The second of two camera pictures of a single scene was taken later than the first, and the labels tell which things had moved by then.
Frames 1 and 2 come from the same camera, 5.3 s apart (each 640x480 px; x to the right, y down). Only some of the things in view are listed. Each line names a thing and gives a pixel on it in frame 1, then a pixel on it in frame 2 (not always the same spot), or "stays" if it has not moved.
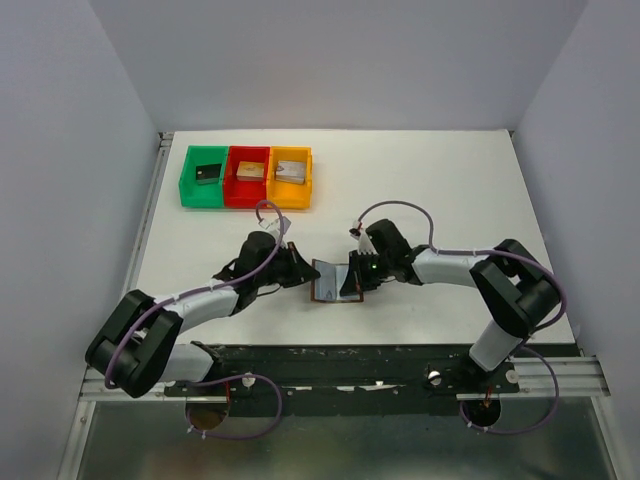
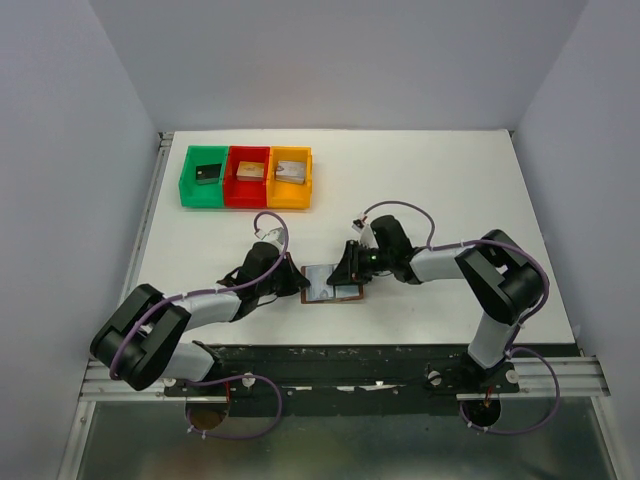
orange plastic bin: [290, 195] stays
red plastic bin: [241, 193] stays
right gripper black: [355, 276] to [345, 271]
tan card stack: [250, 171] stays
